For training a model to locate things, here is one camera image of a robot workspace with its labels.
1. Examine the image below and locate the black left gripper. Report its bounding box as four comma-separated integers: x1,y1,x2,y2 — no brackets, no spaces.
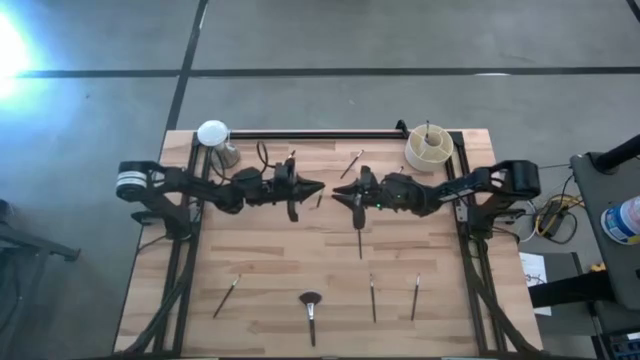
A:
272,160,326,224

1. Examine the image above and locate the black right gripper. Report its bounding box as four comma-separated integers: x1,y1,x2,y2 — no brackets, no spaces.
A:
331,166,404,231

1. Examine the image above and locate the cream round brush holder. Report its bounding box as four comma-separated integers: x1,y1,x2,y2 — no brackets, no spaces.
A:
403,123,455,174

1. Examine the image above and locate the white dome lamp metal base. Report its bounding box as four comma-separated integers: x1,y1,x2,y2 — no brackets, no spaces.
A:
196,118,242,170

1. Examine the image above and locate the white paper sheet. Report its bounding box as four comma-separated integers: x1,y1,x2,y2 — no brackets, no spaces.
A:
518,251,554,317

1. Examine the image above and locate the black beam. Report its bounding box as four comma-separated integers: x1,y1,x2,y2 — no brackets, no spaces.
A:
528,272,619,309

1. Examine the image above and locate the grey metal cart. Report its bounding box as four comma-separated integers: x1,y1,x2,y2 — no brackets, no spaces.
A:
569,149,640,311

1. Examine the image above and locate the black pole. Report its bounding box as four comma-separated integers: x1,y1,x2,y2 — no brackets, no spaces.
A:
592,133,640,174

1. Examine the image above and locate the blue and white canister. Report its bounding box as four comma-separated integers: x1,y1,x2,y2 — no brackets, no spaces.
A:
599,195,640,246

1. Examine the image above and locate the dark furniture leg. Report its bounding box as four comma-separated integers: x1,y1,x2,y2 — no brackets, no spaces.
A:
0,199,82,351

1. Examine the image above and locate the dark box with blue parts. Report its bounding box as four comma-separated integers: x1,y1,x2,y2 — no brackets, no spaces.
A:
592,329,640,360

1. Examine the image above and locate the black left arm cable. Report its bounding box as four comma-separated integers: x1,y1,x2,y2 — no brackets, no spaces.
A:
254,140,279,174

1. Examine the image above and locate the yellow and black cable bundle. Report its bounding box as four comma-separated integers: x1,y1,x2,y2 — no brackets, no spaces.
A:
529,192,586,246

